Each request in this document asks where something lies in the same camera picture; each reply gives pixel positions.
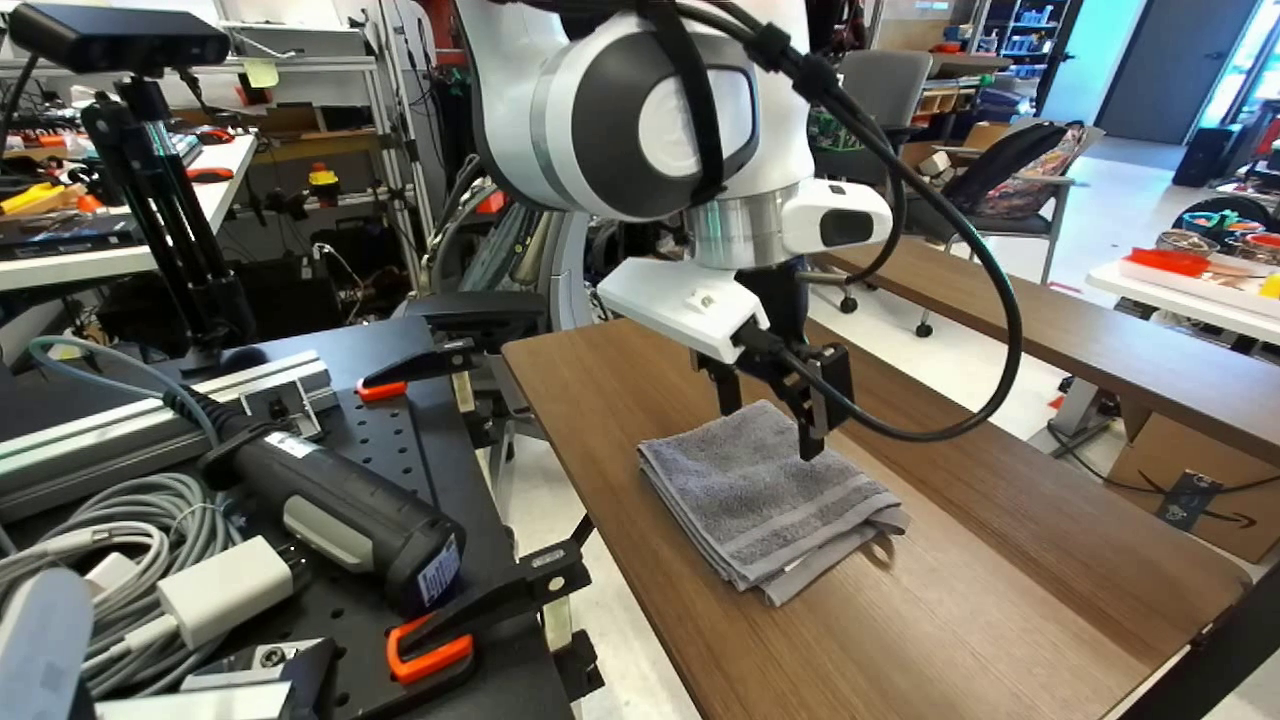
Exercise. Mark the aluminium extrusion rail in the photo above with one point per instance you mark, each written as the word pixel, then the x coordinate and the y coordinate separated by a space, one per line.
pixel 105 433

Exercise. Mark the black mesh chair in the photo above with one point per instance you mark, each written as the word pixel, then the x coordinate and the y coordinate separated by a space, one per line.
pixel 994 183

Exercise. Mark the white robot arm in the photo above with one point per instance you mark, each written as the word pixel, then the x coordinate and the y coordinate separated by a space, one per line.
pixel 626 114

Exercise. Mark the light grey office chair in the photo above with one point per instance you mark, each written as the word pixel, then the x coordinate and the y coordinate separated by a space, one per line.
pixel 566 272

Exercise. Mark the dark grey door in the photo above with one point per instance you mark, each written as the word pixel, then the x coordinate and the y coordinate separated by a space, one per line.
pixel 1174 64

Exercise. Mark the white power adapter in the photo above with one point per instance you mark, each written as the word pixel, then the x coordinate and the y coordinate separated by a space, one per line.
pixel 224 591

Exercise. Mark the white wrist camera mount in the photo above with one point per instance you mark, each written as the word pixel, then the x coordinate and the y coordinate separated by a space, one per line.
pixel 680 307

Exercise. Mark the black bin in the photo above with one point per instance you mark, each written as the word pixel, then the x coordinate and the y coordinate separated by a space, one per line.
pixel 1204 156

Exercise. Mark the black stereo camera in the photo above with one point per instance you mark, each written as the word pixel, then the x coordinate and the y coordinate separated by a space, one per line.
pixel 115 39

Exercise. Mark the small orange-tipped black clamp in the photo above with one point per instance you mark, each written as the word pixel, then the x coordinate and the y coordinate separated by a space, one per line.
pixel 414 367

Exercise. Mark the black camera tripod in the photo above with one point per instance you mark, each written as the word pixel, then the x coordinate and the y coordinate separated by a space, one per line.
pixel 164 220

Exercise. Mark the white workbench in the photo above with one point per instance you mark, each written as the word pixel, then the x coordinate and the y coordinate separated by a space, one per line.
pixel 80 261

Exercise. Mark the flat cardboard box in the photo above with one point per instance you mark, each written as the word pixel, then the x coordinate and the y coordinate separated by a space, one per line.
pixel 1174 454

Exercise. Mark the pale blue rounded object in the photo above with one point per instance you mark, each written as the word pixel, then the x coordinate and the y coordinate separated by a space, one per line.
pixel 40 644

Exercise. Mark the white side table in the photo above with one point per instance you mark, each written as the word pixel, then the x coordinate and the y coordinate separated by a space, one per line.
pixel 1186 302

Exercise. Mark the black grey handheld device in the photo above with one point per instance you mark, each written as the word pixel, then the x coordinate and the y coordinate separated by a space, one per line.
pixel 343 512

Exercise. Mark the long wooden side table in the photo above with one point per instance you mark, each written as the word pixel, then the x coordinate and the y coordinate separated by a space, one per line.
pixel 1065 332

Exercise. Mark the grey fabric office chair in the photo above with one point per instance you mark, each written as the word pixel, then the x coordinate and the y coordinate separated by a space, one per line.
pixel 885 87

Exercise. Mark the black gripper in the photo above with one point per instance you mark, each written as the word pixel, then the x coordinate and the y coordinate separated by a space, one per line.
pixel 780 324

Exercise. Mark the red flat object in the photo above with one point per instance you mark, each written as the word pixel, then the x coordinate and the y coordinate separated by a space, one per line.
pixel 1170 261

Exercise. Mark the grey towel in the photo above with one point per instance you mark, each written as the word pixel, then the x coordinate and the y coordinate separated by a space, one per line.
pixel 761 502

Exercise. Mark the yellow tool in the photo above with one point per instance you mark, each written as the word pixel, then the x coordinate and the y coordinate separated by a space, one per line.
pixel 40 201

